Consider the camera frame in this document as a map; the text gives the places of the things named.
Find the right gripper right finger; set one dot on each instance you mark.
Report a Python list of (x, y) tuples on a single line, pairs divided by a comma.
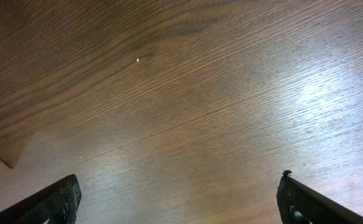
[(298, 203)]

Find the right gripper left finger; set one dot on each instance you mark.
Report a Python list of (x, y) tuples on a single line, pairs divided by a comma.
[(57, 203)]

